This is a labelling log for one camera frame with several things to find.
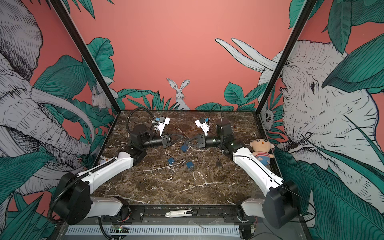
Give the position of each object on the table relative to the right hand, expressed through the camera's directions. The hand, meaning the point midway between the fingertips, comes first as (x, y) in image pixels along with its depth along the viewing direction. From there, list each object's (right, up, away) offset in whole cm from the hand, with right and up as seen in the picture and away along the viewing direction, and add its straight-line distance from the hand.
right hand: (186, 144), depth 67 cm
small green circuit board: (-32, -42, +3) cm, 52 cm away
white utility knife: (-3, -36, +8) cm, 37 cm away
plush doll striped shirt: (+46, -5, +25) cm, 53 cm away
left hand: (-1, +2, +2) cm, 3 cm away
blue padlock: (-3, -7, +33) cm, 34 cm away
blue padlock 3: (0, -16, +26) cm, 31 cm away
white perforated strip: (-16, -42, +3) cm, 45 cm away
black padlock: (+19, -15, +26) cm, 36 cm away
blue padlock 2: (-11, -14, +26) cm, 32 cm away
